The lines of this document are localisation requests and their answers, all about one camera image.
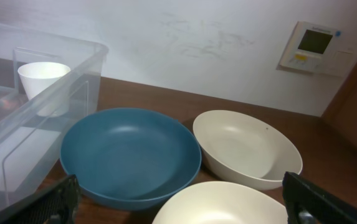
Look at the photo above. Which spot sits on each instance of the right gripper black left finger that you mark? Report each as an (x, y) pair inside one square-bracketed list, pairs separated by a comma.
[(58, 203)]

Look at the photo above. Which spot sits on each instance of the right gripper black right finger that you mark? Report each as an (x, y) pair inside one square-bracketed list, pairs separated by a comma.
[(306, 202)]

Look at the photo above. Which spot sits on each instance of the clear plastic storage container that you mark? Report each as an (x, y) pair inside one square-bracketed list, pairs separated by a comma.
[(30, 144)]

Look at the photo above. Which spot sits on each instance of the blue shallow bowl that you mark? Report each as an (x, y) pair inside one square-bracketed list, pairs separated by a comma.
[(130, 158)]

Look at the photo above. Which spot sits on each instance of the far cream bowl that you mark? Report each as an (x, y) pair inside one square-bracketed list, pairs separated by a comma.
[(245, 150)]

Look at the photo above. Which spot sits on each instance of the cream bowl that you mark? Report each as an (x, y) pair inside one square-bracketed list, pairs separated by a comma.
[(245, 150), (221, 202)]

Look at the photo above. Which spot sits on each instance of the near cream bowl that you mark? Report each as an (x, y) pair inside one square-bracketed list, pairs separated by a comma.
[(221, 202)]

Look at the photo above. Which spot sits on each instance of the white wall control panel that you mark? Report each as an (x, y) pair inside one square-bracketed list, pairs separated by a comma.
[(316, 49)]

